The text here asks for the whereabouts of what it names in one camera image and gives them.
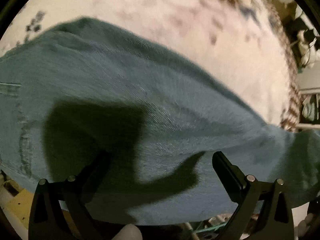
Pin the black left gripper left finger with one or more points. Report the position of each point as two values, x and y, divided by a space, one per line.
46 219

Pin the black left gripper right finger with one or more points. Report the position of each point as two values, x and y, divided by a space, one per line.
275 219

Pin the blue denim jeans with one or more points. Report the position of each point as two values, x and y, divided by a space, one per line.
146 122

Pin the operator hand fingertip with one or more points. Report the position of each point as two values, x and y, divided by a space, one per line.
128 232

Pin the cluttered white shelf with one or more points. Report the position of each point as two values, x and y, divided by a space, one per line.
304 39

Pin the white floral bed sheet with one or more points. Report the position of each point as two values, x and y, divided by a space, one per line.
242 43

